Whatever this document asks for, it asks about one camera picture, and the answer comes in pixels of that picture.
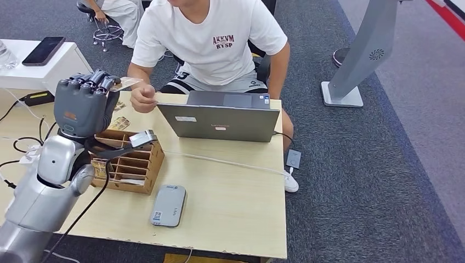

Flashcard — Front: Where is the wooden card holder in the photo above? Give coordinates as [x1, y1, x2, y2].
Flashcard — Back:
[90, 129, 165, 196]

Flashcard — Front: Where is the black office chair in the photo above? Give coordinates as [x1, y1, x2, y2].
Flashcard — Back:
[172, 0, 277, 86]

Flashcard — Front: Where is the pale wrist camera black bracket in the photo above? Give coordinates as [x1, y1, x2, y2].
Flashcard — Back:
[84, 129, 158, 161]

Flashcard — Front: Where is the black round base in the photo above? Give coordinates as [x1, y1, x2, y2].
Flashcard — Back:
[333, 47, 352, 68]

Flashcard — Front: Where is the clear water bottle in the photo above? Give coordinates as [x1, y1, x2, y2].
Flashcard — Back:
[0, 41, 18, 70]

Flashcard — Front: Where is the black smartphone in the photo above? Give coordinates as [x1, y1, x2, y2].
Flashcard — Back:
[21, 36, 66, 67]

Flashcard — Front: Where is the yellow wooden board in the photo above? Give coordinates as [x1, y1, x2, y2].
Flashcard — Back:
[163, 253, 251, 263]

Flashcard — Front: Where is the white floor cable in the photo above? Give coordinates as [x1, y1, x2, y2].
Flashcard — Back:
[158, 50, 183, 75]

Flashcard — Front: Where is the grey usb hub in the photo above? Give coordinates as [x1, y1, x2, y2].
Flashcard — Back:
[286, 149, 302, 170]

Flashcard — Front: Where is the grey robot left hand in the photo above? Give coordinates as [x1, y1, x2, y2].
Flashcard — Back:
[53, 68, 122, 139]

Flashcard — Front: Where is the white charger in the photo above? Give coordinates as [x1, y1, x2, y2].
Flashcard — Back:
[19, 145, 42, 166]

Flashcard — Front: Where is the black power adapter yellow label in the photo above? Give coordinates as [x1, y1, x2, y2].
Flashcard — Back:
[22, 90, 55, 107]

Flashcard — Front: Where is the seated background person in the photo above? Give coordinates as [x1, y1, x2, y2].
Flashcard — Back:
[84, 0, 145, 49]

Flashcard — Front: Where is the person's right hand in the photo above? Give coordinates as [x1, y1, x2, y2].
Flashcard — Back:
[130, 84, 157, 113]

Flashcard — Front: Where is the thin white cable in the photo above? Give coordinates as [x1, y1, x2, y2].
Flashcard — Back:
[0, 87, 50, 128]

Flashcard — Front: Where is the grey laptop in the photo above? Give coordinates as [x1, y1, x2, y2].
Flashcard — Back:
[157, 90, 281, 144]

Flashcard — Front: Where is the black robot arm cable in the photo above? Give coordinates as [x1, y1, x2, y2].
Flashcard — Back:
[39, 159, 111, 263]

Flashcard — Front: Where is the long white cable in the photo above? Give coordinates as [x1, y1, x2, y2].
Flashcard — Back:
[162, 150, 293, 178]

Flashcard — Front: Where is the chrome base stool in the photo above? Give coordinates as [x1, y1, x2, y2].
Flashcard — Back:
[76, 2, 125, 53]

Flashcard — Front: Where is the grey kiosk stand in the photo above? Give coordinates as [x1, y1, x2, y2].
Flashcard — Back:
[321, 0, 399, 108]

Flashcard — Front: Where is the white desk stand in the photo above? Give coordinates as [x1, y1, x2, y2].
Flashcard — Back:
[0, 39, 94, 96]

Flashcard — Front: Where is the grey power strip cord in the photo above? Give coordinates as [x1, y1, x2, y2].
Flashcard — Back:
[43, 248, 81, 263]

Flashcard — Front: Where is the looped black cable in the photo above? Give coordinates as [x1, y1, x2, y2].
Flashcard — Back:
[13, 115, 58, 154]

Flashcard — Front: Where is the black adapter cable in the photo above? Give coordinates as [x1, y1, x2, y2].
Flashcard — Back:
[0, 98, 26, 122]

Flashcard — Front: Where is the black laptop cable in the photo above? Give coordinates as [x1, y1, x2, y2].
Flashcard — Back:
[273, 131, 296, 150]

